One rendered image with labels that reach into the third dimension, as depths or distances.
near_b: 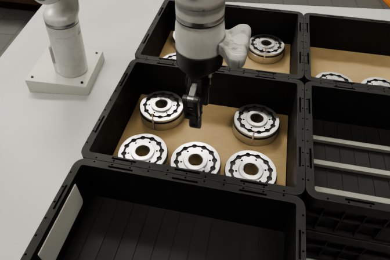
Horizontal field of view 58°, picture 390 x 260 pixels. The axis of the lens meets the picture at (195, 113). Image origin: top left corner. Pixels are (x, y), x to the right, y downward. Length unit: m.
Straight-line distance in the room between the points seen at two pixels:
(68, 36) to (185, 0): 0.62
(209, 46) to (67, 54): 0.65
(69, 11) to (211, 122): 0.50
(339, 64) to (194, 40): 0.63
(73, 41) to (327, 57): 0.72
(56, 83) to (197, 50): 0.69
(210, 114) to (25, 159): 0.50
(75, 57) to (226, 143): 0.54
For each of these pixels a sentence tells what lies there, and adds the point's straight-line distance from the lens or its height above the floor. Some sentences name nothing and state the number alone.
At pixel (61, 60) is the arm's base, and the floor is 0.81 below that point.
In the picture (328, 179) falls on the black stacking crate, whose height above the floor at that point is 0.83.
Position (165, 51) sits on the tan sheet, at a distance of 1.03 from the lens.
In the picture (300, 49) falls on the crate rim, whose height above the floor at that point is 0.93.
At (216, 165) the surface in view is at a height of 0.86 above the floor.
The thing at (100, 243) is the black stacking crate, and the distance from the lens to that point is 0.68.
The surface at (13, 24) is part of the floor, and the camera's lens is 3.07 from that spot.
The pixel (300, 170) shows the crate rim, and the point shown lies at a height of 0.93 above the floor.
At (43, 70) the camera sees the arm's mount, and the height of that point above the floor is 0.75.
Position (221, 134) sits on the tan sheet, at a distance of 0.80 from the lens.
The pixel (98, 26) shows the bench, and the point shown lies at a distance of 1.44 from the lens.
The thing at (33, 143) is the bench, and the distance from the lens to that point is 1.04.
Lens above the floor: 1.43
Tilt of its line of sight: 46 degrees down
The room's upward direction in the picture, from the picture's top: straight up
